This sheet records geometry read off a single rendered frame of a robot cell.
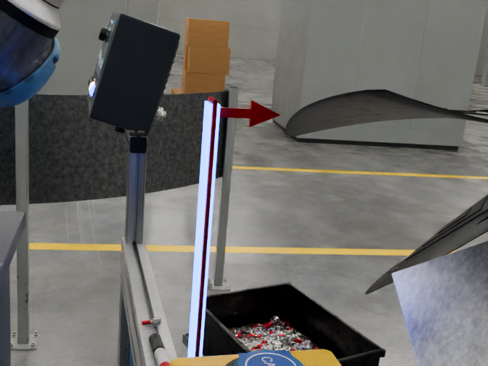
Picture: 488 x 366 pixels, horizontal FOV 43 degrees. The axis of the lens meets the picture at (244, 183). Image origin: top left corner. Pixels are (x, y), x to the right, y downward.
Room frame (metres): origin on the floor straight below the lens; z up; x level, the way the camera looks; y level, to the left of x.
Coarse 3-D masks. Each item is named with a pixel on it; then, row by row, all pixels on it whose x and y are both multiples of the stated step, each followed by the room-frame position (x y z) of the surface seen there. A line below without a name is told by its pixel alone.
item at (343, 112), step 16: (336, 96) 0.51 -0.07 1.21; (352, 96) 0.50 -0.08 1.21; (368, 96) 0.49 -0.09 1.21; (384, 96) 0.49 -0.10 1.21; (400, 96) 0.49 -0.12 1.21; (304, 112) 0.58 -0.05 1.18; (320, 112) 0.58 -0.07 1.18; (336, 112) 0.58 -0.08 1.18; (352, 112) 0.58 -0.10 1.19; (368, 112) 0.58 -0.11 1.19; (384, 112) 0.57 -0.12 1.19; (400, 112) 0.56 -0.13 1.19; (416, 112) 0.54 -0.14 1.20; (432, 112) 0.52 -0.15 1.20; (448, 112) 0.51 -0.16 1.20; (464, 112) 0.59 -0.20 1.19; (480, 112) 0.63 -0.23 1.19; (288, 128) 0.65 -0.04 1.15; (304, 128) 0.66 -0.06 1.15; (320, 128) 0.67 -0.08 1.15
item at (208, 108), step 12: (204, 108) 0.55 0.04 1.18; (204, 120) 0.54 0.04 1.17; (204, 132) 0.54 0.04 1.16; (204, 144) 0.54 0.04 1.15; (204, 156) 0.53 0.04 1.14; (204, 168) 0.53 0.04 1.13; (204, 180) 0.53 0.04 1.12; (204, 192) 0.53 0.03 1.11; (204, 204) 0.53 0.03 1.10; (204, 216) 0.53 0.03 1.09; (192, 288) 0.54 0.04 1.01; (192, 300) 0.54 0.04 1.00; (192, 312) 0.54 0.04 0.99; (192, 324) 0.53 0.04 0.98; (192, 336) 0.53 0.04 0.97; (192, 348) 0.53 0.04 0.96
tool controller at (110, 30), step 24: (120, 24) 1.08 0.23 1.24; (144, 24) 1.09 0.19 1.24; (120, 48) 1.08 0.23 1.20; (144, 48) 1.09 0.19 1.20; (168, 48) 1.10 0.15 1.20; (96, 72) 1.22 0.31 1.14; (120, 72) 1.08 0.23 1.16; (144, 72) 1.09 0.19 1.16; (168, 72) 1.10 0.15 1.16; (96, 96) 1.07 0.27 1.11; (120, 96) 1.08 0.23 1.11; (144, 96) 1.09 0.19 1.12; (96, 120) 1.07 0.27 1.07; (120, 120) 1.08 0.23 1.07; (144, 120) 1.09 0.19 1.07
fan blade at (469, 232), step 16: (480, 208) 0.75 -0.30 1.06; (448, 224) 0.80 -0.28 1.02; (464, 224) 0.75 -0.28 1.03; (480, 224) 0.71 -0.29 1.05; (432, 240) 0.79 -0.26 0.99; (448, 240) 0.74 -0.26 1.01; (464, 240) 0.71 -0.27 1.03; (416, 256) 0.78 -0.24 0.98; (432, 256) 0.73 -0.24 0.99; (368, 288) 0.78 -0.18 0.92
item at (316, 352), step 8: (296, 352) 0.33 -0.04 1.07; (304, 352) 0.33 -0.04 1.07; (312, 352) 0.33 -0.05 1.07; (320, 352) 0.33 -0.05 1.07; (328, 352) 0.33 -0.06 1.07; (176, 360) 0.31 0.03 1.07; (184, 360) 0.31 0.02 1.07; (192, 360) 0.31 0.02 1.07; (200, 360) 0.31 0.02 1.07; (208, 360) 0.31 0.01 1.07; (216, 360) 0.31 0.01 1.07; (224, 360) 0.31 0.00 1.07; (232, 360) 0.31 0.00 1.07; (304, 360) 0.32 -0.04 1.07; (312, 360) 0.32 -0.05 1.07; (320, 360) 0.32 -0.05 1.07; (328, 360) 0.32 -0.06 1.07; (336, 360) 0.33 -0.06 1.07
